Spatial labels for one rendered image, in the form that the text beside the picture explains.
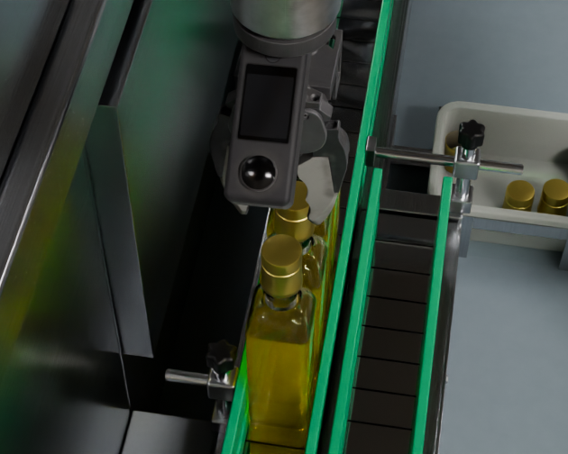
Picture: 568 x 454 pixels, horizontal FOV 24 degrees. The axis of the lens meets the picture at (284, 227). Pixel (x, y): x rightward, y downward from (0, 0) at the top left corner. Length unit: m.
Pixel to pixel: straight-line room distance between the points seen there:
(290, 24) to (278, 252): 0.27
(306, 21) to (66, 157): 0.18
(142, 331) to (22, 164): 0.39
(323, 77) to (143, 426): 0.49
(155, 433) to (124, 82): 0.44
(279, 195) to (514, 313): 0.71
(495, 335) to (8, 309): 0.84
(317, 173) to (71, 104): 0.21
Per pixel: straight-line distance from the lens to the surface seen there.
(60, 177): 0.87
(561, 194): 1.59
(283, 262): 1.06
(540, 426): 1.48
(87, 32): 0.91
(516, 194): 1.58
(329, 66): 0.95
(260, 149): 0.89
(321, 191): 1.00
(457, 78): 1.79
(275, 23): 0.86
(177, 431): 1.31
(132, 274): 1.13
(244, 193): 0.89
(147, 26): 1.04
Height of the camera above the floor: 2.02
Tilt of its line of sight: 52 degrees down
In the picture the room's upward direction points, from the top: straight up
